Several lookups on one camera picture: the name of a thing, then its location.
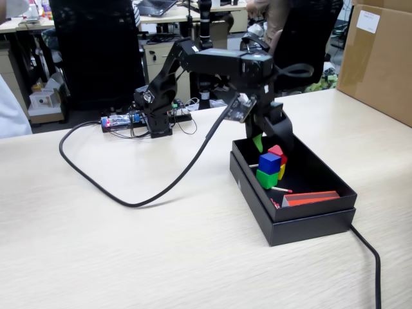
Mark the black cardboard box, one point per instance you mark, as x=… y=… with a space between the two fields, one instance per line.
x=315 y=210

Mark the person in white shirt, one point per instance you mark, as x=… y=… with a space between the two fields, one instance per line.
x=11 y=119

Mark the green fabric pile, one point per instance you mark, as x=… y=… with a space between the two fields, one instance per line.
x=325 y=82

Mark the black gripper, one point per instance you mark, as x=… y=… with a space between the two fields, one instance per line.
x=270 y=112

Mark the controller board with red light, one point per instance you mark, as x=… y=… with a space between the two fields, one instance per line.
x=119 y=120

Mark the thick black jointed pole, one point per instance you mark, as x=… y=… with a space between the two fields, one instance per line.
x=205 y=19

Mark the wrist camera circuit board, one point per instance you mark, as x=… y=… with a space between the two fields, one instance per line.
x=239 y=109

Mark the orange matchbox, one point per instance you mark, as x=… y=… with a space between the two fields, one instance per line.
x=309 y=198

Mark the person in beige trousers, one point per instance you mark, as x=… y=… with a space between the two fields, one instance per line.
x=273 y=19

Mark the thin black stand rod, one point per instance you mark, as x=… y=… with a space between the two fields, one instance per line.
x=190 y=19

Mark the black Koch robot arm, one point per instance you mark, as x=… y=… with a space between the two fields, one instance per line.
x=219 y=62

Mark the black mesh office chair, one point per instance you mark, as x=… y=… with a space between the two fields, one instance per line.
x=93 y=48

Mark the red wooden cube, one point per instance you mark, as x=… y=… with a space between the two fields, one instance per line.
x=277 y=151

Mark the blue wooden cube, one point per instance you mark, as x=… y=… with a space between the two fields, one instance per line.
x=268 y=163

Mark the beige office desk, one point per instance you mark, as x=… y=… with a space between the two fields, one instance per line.
x=174 y=16
x=9 y=27

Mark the circuit board with green terminal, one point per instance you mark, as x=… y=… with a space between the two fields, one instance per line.
x=180 y=109

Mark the white shipping label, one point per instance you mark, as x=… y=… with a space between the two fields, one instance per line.
x=368 y=21

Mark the yellow wooden cube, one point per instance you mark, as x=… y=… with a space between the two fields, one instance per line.
x=282 y=172

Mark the green wooden cube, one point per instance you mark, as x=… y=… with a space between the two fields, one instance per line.
x=265 y=179

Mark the large brown cardboard box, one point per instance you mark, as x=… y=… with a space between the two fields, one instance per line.
x=376 y=64

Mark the dark open laptop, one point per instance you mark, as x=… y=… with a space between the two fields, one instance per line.
x=157 y=6

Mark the black open box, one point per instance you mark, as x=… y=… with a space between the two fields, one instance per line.
x=309 y=231

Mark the long red-tipped matchstick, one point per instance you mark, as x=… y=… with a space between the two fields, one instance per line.
x=283 y=189

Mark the small white carton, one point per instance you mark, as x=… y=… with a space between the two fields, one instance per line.
x=45 y=103

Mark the black armrest office chair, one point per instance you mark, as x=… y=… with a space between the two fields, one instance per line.
x=302 y=38

